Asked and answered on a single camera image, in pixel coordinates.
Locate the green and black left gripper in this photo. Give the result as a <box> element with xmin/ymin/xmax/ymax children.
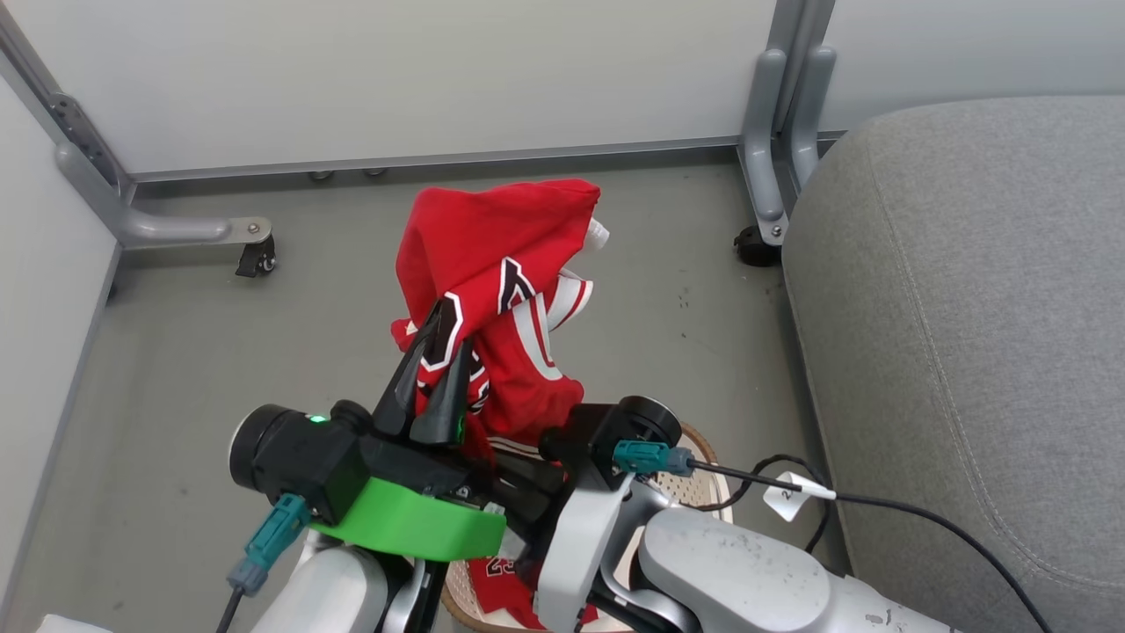
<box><xmin>312</xmin><ymin>299</ymin><xmax>508</xmax><ymax>564</ymax></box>

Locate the cream perforated laundry basket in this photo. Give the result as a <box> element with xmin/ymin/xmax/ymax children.
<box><xmin>439</xmin><ymin>422</ymin><xmax>735</xmax><ymax>633</ymax></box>

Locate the black caster with silver hub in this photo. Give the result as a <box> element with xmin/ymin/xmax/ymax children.
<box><xmin>236</xmin><ymin>237</ymin><xmax>278</xmax><ymax>279</ymax></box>

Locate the teal cable connector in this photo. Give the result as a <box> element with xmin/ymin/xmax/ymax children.
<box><xmin>227</xmin><ymin>492</ymin><xmax>313</xmax><ymax>599</ymax></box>
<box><xmin>613</xmin><ymin>440</ymin><xmax>697</xmax><ymax>477</ymax></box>

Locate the grey partition bottom rail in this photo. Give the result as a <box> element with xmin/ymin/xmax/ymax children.
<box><xmin>132</xmin><ymin>136</ymin><xmax>744</xmax><ymax>183</ymax></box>

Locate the grey fabric sofa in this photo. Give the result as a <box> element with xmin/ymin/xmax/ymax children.
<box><xmin>780</xmin><ymin>95</ymin><xmax>1125</xmax><ymax>633</ymax></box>

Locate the long grey partition foot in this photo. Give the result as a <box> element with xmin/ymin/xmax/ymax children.
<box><xmin>48</xmin><ymin>92</ymin><xmax>273</xmax><ymax>251</ymax></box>

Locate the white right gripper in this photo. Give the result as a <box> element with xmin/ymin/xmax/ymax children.
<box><xmin>490</xmin><ymin>448</ymin><xmax>635</xmax><ymax>632</ymax></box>

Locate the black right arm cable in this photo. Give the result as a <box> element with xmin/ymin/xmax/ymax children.
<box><xmin>690</xmin><ymin>453</ymin><xmax>1056</xmax><ymax>633</ymax></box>

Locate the round black caster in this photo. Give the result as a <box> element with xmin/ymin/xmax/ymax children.
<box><xmin>734</xmin><ymin>226</ymin><xmax>783</xmax><ymax>267</ymax></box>

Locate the upright grey partition foot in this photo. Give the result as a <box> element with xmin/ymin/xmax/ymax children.
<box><xmin>738</xmin><ymin>46</ymin><xmax>838</xmax><ymax>247</ymax></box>

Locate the teal right cable connector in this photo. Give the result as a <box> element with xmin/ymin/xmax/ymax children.
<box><xmin>613</xmin><ymin>440</ymin><xmax>697</xmax><ymax>477</ymax></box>

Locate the teal left cable connector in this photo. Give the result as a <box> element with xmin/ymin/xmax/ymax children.
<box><xmin>227</xmin><ymin>492</ymin><xmax>313</xmax><ymax>599</ymax></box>

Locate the red basketball jersey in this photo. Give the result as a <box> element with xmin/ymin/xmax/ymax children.
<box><xmin>391</xmin><ymin>178</ymin><xmax>612</xmax><ymax>630</ymax></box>

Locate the white cable tag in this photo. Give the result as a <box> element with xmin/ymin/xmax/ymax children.
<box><xmin>763</xmin><ymin>472</ymin><xmax>838</xmax><ymax>522</ymax></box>

